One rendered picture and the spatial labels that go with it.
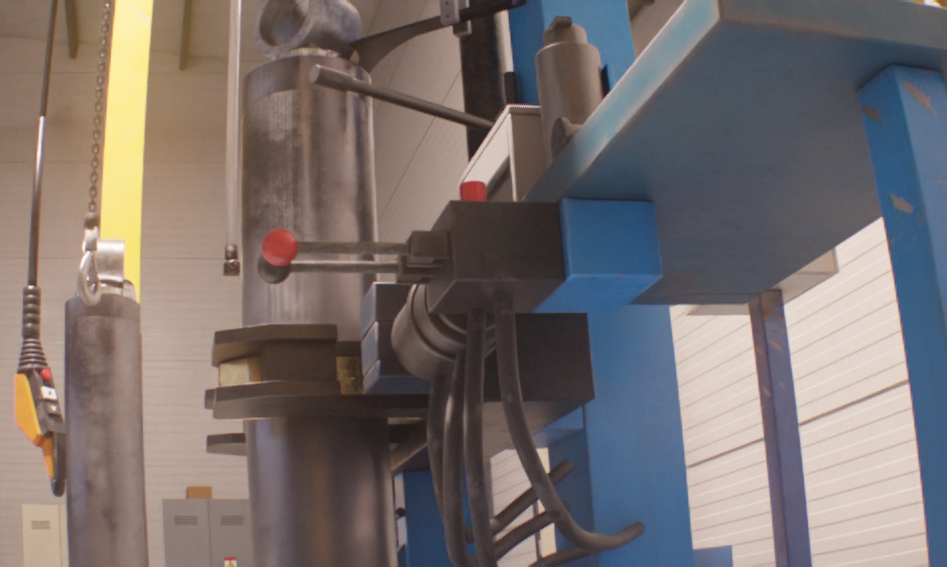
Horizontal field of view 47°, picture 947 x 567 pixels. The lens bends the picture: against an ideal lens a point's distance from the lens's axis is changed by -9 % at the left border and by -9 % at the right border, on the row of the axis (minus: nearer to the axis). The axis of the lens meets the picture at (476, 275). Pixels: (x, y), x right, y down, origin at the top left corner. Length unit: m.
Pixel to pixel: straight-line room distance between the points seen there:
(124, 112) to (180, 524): 7.64
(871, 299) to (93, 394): 2.41
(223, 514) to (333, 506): 10.23
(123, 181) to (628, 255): 3.51
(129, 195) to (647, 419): 3.06
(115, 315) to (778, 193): 2.12
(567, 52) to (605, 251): 0.27
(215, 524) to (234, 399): 10.34
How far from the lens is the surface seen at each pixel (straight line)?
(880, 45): 0.95
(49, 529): 11.85
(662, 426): 1.78
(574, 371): 1.49
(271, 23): 2.00
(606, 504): 1.73
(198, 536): 11.82
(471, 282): 1.14
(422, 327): 1.28
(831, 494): 4.09
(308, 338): 1.51
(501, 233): 1.15
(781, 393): 2.23
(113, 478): 2.96
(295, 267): 1.19
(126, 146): 4.59
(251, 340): 1.52
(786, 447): 2.21
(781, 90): 1.00
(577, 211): 1.17
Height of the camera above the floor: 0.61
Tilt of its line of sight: 17 degrees up
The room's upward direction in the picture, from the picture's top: 4 degrees counter-clockwise
